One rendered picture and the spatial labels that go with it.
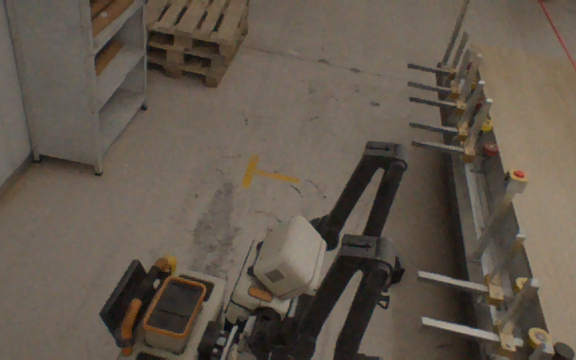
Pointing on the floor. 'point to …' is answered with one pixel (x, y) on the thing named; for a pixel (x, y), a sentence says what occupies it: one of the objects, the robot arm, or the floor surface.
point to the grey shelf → (39, 109)
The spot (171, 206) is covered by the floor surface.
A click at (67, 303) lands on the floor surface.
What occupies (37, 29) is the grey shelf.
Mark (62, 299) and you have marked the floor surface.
